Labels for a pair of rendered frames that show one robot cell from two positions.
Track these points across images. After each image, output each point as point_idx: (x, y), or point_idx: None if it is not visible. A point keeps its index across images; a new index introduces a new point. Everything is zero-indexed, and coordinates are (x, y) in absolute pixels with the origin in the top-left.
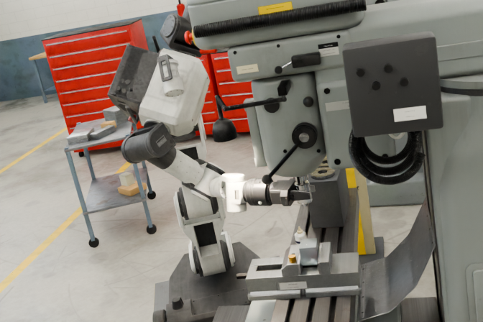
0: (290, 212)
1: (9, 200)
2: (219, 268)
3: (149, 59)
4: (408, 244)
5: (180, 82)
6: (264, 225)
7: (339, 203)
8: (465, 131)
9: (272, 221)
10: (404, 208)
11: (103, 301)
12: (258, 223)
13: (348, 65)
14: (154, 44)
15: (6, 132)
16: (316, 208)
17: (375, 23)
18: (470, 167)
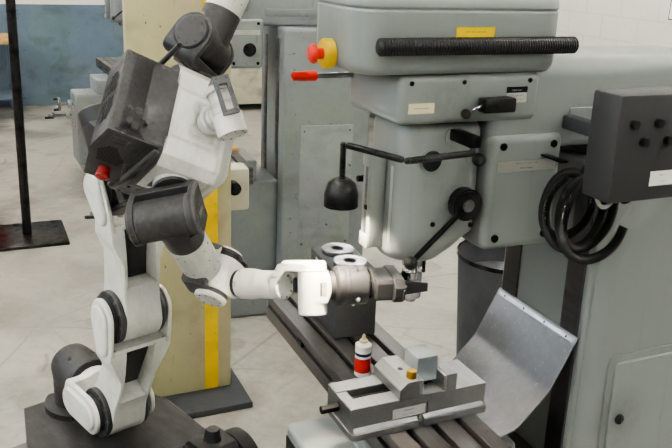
0: (62, 339)
1: None
2: (137, 419)
3: (165, 78)
4: (485, 346)
5: (244, 119)
6: (30, 361)
7: (375, 301)
8: (633, 204)
9: (40, 353)
10: (231, 323)
11: None
12: (16, 359)
13: (624, 114)
14: (168, 57)
15: None
16: (345, 311)
17: (564, 70)
18: (634, 244)
